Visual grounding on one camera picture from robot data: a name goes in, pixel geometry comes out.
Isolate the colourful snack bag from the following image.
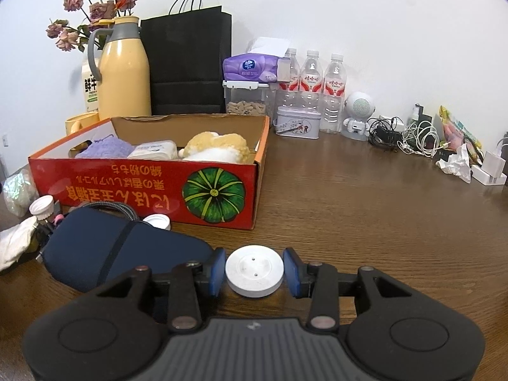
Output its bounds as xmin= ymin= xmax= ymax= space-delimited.
xmin=437 ymin=105 xmax=483 ymax=155

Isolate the white milk carton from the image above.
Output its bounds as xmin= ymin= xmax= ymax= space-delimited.
xmin=81 ymin=57 xmax=102 ymax=112

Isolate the braided cable with pink tie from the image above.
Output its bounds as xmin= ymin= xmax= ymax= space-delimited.
xmin=34 ymin=201 xmax=140 ymax=252

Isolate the crumpled white tissue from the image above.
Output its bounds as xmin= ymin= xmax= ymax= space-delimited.
xmin=436 ymin=143 xmax=473 ymax=184

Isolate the purple knitted cloth pouch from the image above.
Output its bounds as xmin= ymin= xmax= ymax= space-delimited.
xmin=75 ymin=135 xmax=136 ymax=158

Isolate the black cable tangle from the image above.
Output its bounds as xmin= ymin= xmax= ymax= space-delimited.
xmin=367 ymin=116 xmax=405 ymax=151

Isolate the white cable tangle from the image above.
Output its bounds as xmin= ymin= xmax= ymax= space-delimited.
xmin=399 ymin=118 xmax=447 ymax=157

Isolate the dark blue pouch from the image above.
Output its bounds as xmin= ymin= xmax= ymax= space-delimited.
xmin=40 ymin=202 xmax=215 ymax=293

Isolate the small white capped bottle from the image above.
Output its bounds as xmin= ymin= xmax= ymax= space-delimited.
xmin=29 ymin=195 xmax=56 ymax=221

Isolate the small white bottle cap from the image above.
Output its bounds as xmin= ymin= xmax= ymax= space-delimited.
xmin=142 ymin=214 xmax=172 ymax=231

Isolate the iridescent plastic bag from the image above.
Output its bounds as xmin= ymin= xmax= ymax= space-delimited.
xmin=2 ymin=169 xmax=39 ymax=217

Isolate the white tin box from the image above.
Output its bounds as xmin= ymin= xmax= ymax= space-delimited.
xmin=274 ymin=106 xmax=321 ymax=139

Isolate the white robot toy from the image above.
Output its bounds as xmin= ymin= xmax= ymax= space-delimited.
xmin=342 ymin=91 xmax=379 ymax=142

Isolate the white charger with cable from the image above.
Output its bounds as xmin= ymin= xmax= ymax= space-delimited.
xmin=482 ymin=131 xmax=508 ymax=177

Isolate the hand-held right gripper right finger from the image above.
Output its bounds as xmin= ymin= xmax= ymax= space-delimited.
xmin=283 ymin=247 xmax=413 ymax=333

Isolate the white power strip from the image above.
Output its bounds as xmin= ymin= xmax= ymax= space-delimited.
xmin=471 ymin=163 xmax=508 ymax=186

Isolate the clear plastic jar white label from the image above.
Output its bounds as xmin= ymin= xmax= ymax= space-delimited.
xmin=127 ymin=140 xmax=178 ymax=160

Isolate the yellow thermos jug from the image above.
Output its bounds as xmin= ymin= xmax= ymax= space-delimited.
xmin=87 ymin=17 xmax=152 ymax=122

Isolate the small black device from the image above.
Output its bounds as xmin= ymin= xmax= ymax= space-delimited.
xmin=411 ymin=103 xmax=433 ymax=128

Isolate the white round disc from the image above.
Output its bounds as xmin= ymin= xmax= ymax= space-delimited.
xmin=225 ymin=245 xmax=285 ymax=298

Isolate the dried pink flower bouquet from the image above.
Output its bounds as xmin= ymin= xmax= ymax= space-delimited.
xmin=45 ymin=0 xmax=138 ymax=52

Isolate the yellow white plush toy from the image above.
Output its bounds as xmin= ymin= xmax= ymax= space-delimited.
xmin=178 ymin=131 xmax=252 ymax=163

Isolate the purple tissue pack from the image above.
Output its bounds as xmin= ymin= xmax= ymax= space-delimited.
xmin=222 ymin=53 xmax=283 ymax=84

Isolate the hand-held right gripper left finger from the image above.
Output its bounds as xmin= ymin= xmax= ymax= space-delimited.
xmin=93 ymin=247 xmax=227 ymax=335

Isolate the yellow mug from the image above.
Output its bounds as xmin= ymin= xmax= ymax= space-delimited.
xmin=64 ymin=112 xmax=100 ymax=136

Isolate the black paper bag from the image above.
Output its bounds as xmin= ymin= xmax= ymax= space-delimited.
xmin=140 ymin=0 xmax=233 ymax=117

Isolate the white cloth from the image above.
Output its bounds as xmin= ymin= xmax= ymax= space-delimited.
xmin=0 ymin=216 xmax=39 ymax=272

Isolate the clear snack container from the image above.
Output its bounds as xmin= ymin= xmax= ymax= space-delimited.
xmin=222 ymin=80 xmax=274 ymax=117

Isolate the red pumpkin print cardboard box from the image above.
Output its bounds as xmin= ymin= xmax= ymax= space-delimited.
xmin=28 ymin=114 xmax=271 ymax=231

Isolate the red label water bottle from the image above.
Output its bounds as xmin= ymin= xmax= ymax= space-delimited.
xmin=299 ymin=50 xmax=324 ymax=112
xmin=276 ymin=48 xmax=300 ymax=110
xmin=319 ymin=53 xmax=346 ymax=133

